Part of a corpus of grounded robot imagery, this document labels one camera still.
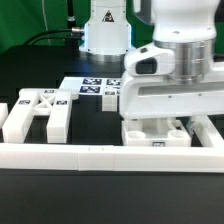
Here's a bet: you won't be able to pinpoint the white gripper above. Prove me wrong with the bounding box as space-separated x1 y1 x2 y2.
119 41 224 120

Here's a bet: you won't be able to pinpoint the white chair seat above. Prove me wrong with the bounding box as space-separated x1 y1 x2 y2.
121 118 192 147

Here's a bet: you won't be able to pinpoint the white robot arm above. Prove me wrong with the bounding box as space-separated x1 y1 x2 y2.
79 0 224 120

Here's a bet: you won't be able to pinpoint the white marker sheet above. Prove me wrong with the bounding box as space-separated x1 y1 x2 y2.
60 77 121 95

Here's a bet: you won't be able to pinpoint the white block at left edge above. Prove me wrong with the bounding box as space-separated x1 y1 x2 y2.
0 103 8 129

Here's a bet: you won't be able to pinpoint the white U-shaped fence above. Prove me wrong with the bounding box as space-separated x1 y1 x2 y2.
0 118 224 173

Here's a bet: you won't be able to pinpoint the white chair back frame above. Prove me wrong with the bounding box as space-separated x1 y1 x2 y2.
2 88 79 143

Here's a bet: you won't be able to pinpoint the black cables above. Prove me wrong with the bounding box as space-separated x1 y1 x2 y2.
23 27 86 46

